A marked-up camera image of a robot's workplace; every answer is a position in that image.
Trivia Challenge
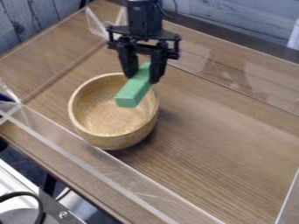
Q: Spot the black metal bracket with screw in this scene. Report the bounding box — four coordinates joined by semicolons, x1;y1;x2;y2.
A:
38;191;87;224

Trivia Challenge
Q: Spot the clear acrylic front wall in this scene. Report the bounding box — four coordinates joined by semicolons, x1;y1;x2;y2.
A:
0;87;224;224

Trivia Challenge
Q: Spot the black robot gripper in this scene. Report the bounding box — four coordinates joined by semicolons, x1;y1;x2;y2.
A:
107;0;181;84

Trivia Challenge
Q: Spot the black cable loop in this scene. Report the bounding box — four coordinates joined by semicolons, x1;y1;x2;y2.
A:
0;191;46;224

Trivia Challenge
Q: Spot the brown wooden bowl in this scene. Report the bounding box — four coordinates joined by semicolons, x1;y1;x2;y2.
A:
68;73;159;151

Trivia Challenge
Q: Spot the green rectangular block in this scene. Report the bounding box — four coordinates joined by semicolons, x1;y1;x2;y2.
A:
115;62;151;108

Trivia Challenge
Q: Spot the clear acrylic corner bracket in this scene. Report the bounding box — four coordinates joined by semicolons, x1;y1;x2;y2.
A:
85;7;127;40

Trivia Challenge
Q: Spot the blue object at left edge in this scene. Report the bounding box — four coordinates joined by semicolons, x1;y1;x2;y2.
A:
0;93;14;102

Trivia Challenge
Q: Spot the black table leg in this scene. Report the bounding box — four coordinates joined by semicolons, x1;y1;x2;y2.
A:
42;174;57;196

